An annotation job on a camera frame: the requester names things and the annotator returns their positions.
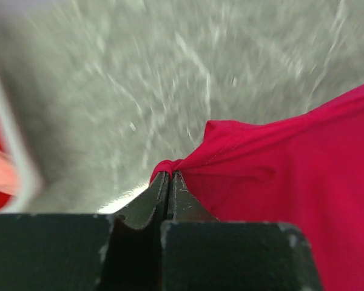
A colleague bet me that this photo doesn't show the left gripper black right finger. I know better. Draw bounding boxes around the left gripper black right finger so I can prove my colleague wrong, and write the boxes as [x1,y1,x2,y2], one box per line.
[160,172,322,290]

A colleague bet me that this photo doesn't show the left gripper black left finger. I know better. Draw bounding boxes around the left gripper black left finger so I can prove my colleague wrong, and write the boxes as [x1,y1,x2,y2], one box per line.
[0,173,169,290]

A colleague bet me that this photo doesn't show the pink t shirt in basket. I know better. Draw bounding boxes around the pink t shirt in basket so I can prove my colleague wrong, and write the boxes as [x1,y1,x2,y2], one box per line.
[0,150,19,196]

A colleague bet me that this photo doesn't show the white plastic laundry basket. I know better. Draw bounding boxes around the white plastic laundry basket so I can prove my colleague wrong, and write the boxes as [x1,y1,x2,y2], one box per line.
[0,45,45,215]

